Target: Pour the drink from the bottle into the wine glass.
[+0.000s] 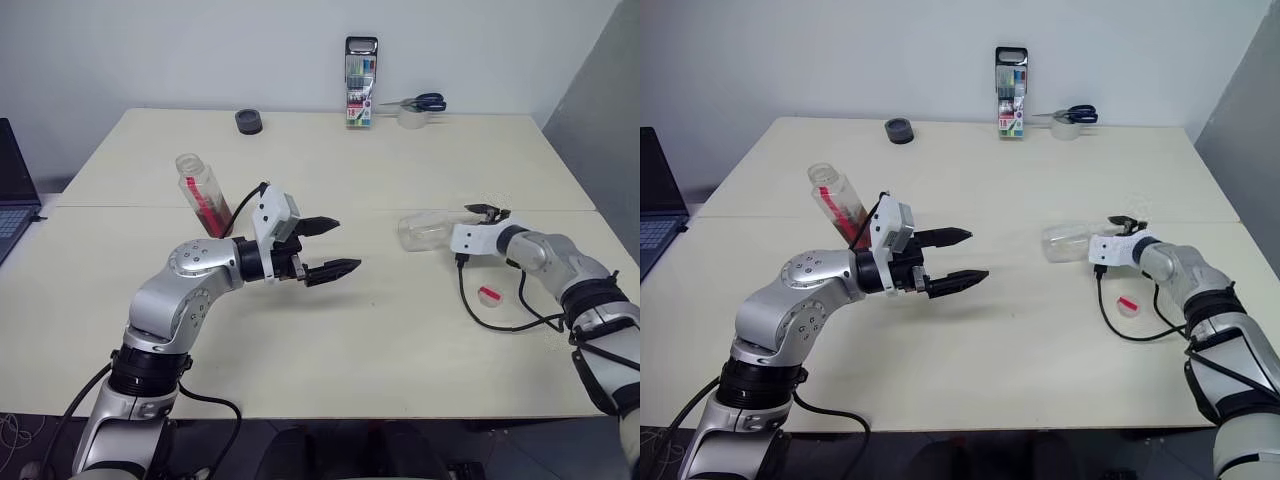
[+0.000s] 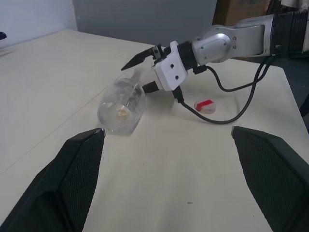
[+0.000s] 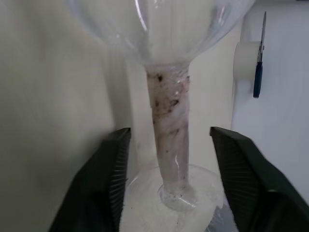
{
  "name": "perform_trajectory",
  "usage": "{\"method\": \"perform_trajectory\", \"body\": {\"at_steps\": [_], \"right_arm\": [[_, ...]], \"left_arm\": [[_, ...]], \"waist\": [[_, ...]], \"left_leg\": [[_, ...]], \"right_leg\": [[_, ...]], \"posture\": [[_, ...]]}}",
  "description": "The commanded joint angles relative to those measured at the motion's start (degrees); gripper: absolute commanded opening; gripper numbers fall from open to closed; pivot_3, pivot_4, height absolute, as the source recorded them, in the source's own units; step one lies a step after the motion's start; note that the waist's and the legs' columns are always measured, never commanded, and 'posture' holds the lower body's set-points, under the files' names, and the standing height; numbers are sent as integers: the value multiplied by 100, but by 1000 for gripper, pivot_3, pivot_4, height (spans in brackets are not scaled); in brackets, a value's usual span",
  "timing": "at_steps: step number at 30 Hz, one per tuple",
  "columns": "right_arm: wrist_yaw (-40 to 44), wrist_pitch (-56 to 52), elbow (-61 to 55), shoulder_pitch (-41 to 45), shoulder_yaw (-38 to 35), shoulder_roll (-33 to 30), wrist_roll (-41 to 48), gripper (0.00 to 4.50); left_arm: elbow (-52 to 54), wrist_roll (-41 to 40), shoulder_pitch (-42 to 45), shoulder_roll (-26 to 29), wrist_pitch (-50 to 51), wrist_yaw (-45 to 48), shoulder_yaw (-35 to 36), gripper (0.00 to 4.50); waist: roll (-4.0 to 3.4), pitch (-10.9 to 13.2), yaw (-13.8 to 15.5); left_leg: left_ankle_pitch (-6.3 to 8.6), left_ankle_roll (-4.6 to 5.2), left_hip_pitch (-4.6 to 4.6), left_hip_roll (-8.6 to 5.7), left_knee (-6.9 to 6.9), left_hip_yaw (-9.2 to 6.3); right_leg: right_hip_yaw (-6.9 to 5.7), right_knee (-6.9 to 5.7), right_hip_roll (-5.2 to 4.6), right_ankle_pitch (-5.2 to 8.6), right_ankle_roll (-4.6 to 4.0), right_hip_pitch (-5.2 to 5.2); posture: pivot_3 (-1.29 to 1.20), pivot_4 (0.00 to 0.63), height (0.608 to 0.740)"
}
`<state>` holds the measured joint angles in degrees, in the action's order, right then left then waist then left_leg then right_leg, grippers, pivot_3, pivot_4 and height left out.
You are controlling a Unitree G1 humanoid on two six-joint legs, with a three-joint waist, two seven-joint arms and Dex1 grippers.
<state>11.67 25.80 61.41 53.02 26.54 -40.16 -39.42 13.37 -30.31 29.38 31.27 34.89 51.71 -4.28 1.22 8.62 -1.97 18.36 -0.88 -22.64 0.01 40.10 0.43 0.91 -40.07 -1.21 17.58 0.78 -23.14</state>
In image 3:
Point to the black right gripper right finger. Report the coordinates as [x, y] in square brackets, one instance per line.
[253, 188]

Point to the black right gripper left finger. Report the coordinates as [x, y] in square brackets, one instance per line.
[96, 183]

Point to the clear plastic wine glass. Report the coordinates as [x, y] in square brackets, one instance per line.
[170, 120]

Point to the clear adhesive tape roll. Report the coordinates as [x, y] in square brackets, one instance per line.
[245, 60]

